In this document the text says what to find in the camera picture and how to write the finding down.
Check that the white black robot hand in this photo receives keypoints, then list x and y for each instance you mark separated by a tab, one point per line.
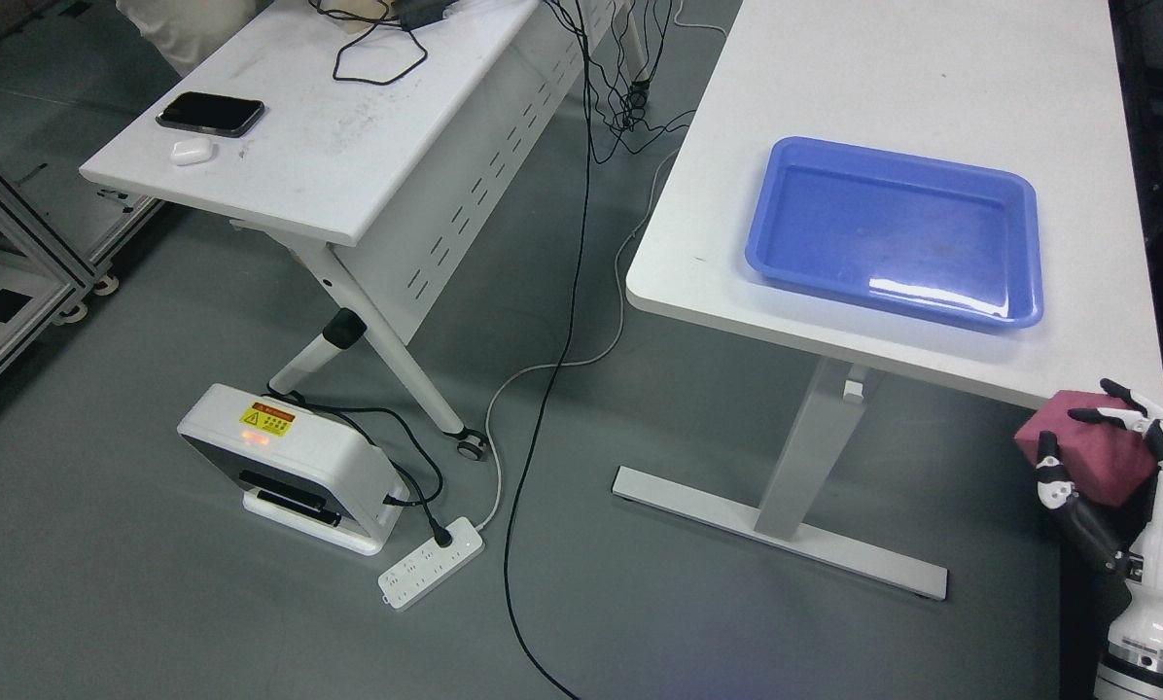
1139	629

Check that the pink cube block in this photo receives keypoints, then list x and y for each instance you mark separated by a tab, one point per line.
1107	463

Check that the blue plastic tray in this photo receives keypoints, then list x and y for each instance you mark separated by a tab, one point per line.
947	242

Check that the white desk with T-leg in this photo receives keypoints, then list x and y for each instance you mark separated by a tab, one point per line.
1026	87

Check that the white power strip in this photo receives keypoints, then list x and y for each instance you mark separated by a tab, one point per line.
429	565

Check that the white charger box device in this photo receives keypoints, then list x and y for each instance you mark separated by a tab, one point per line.
298	469

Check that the white folding table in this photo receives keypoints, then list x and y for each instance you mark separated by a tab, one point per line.
379	191

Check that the black power adapter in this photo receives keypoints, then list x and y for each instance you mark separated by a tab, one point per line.
413	14

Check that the black smartphone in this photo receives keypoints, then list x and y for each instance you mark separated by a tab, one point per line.
208	113

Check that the aluminium frame cart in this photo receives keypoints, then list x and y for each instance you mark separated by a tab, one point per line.
44	278

